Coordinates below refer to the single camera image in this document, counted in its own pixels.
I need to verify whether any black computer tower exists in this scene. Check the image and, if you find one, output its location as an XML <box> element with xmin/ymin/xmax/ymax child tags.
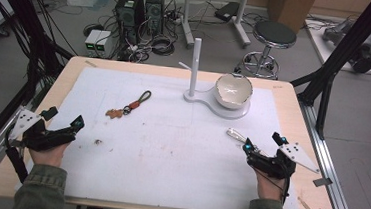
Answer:
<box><xmin>142</xmin><ymin>0</ymin><xmax>167</xmax><ymax>38</ymax></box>
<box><xmin>112</xmin><ymin>0</ymin><xmax>148</xmax><ymax>46</ymax></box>

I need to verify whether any thin black cable right gripper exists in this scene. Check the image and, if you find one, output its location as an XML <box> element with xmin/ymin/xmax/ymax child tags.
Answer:
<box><xmin>259</xmin><ymin>169</ymin><xmax>293</xmax><ymax>206</ymax></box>

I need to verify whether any coiled black cable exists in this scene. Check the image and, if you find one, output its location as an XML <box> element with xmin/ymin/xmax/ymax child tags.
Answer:
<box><xmin>149</xmin><ymin>34</ymin><xmax>177</xmax><ymax>58</ymax></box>

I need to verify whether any white power supply box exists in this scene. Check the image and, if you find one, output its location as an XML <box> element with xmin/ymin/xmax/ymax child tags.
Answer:
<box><xmin>94</xmin><ymin>29</ymin><xmax>114</xmax><ymax>58</ymax></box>
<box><xmin>83</xmin><ymin>28</ymin><xmax>102</xmax><ymax>58</ymax></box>

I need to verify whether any person's left hand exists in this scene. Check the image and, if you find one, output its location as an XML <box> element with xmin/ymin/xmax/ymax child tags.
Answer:
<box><xmin>27</xmin><ymin>138</ymin><xmax>72</xmax><ymax>170</ymax></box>

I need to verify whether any green cord keychain bear charm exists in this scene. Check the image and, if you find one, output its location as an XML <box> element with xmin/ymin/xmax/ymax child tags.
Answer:
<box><xmin>104</xmin><ymin>86</ymin><xmax>154</xmax><ymax>123</ymax></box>

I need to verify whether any white board with grey machine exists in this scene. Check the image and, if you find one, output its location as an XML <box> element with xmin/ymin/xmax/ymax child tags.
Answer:
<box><xmin>301</xmin><ymin>15</ymin><xmax>371</xmax><ymax>77</ymax></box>

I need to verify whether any white metal stand leg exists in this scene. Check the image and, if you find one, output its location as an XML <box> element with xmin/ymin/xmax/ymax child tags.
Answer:
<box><xmin>178</xmin><ymin>0</ymin><xmax>199</xmax><ymax>50</ymax></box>
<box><xmin>229</xmin><ymin>0</ymin><xmax>255</xmax><ymax>49</ymax></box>

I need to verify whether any white foam mat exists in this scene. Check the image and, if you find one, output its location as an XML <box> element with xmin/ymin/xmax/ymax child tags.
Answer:
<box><xmin>14</xmin><ymin>61</ymin><xmax>311</xmax><ymax>209</ymax></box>

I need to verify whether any small grey metal bracket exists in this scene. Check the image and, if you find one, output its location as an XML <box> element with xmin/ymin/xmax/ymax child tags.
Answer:
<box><xmin>311</xmin><ymin>176</ymin><xmax>334</xmax><ymax>189</ymax></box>

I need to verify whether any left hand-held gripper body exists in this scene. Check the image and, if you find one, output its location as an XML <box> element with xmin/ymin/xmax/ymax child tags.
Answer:
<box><xmin>7</xmin><ymin>105</ymin><xmax>81</xmax><ymax>155</ymax></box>

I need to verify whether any white key stand with peg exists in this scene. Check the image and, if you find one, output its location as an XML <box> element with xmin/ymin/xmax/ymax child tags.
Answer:
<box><xmin>174</xmin><ymin>36</ymin><xmax>257</xmax><ymax>122</ymax></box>

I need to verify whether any person's right hand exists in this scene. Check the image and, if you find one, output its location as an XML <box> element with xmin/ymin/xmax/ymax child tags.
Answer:
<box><xmin>252</xmin><ymin>168</ymin><xmax>289</xmax><ymax>203</ymax></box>

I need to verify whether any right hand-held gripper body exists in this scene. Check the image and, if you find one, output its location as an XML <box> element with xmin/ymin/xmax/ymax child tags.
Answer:
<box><xmin>244</xmin><ymin>138</ymin><xmax>323</xmax><ymax>183</ymax></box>

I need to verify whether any white eggshell-shaped bowl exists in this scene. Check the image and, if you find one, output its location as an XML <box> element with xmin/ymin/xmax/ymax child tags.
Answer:
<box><xmin>212</xmin><ymin>71</ymin><xmax>255</xmax><ymax>112</ymax></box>

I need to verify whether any black round stool chrome base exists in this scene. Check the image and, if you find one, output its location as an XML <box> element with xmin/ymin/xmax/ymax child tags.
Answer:
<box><xmin>240</xmin><ymin>18</ymin><xmax>299</xmax><ymax>83</ymax></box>

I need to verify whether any brown cardboard box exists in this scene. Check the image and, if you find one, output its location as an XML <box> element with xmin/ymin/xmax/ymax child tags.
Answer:
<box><xmin>264</xmin><ymin>0</ymin><xmax>318</xmax><ymax>36</ymax></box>

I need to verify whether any flat black device on floor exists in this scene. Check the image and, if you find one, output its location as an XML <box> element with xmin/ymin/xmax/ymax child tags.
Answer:
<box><xmin>213</xmin><ymin>0</ymin><xmax>242</xmax><ymax>24</ymax></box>

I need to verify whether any black metal frame post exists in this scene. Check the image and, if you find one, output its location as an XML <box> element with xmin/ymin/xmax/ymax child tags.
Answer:
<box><xmin>285</xmin><ymin>0</ymin><xmax>371</xmax><ymax>144</ymax></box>
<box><xmin>0</xmin><ymin>0</ymin><xmax>79</xmax><ymax>109</ymax></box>

